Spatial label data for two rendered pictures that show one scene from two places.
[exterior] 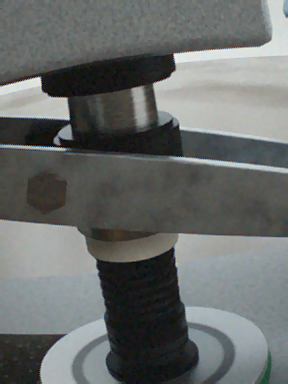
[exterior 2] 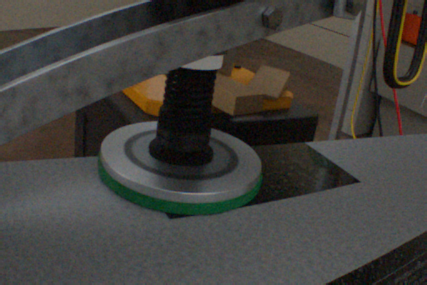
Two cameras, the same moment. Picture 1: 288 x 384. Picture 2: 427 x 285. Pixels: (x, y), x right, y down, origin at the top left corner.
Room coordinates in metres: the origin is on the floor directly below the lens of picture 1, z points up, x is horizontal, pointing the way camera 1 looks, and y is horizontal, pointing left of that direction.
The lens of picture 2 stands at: (0.91, -0.28, 1.14)
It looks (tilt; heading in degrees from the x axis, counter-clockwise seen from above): 23 degrees down; 142
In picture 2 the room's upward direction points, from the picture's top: 9 degrees clockwise
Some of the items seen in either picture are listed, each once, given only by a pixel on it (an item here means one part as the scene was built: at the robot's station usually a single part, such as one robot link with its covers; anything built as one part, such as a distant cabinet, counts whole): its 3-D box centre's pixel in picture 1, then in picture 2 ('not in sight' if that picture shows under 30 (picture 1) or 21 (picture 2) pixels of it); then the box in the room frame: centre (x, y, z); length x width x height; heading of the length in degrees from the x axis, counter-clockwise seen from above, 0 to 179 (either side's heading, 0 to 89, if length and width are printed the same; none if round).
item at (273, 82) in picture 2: not in sight; (268, 82); (-0.05, 0.64, 0.80); 0.20 x 0.10 x 0.05; 127
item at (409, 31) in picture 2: not in sight; (419, 30); (-0.91, 3.19, 1.00); 0.50 x 0.22 x 0.33; 93
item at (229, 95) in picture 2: not in sight; (223, 92); (0.01, 0.42, 0.81); 0.20 x 0.10 x 0.05; 5
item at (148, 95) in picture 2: not in sight; (191, 77); (-0.23, 0.48, 0.76); 0.49 x 0.49 x 0.05; 87
